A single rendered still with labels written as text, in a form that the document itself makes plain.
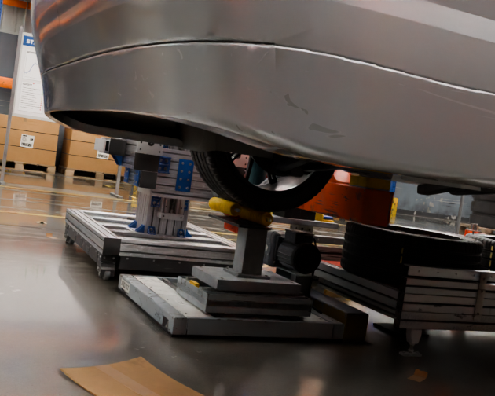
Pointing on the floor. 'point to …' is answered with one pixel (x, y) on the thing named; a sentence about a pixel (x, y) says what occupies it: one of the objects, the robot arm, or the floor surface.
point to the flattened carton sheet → (127, 379)
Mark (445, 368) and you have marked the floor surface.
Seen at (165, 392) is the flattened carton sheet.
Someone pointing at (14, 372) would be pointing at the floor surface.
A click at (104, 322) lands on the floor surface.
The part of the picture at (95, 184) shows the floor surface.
